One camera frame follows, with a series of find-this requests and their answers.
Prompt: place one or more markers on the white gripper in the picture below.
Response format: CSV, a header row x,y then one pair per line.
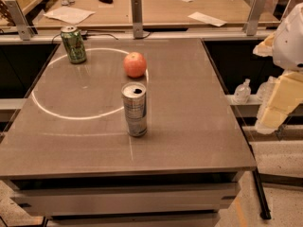
x,y
290,44

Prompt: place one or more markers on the silver blue redbull can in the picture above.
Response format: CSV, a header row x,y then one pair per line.
x,y
135,108

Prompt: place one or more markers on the green soda can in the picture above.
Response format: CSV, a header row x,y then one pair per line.
x,y
73,44

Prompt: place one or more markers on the clear plastic bottle right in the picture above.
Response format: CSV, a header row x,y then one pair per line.
x,y
265,89

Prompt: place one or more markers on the clear plastic bottle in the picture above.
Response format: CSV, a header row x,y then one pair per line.
x,y
265,89
242,92

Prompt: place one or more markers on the clear plastic bottle left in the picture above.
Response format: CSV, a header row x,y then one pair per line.
x,y
242,92

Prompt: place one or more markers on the white paper sheet right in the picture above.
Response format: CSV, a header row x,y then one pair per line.
x,y
206,19

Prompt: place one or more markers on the red apple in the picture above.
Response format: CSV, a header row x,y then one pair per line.
x,y
134,65

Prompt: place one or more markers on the white table drawer base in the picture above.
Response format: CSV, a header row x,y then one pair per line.
x,y
166,200

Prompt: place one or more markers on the wooden back desk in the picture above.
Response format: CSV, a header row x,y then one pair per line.
x,y
156,13

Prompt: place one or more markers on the white paper sheet left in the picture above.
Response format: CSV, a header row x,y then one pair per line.
x,y
69,15

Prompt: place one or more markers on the right metal bracket post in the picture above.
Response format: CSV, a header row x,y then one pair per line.
x,y
251,25

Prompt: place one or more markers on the metal bracket post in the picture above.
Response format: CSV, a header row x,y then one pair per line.
x,y
137,17
251,25
24,30

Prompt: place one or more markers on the middle metal bracket post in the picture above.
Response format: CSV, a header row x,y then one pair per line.
x,y
137,17

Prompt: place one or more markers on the left metal bracket post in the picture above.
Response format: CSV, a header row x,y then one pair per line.
x,y
24,30

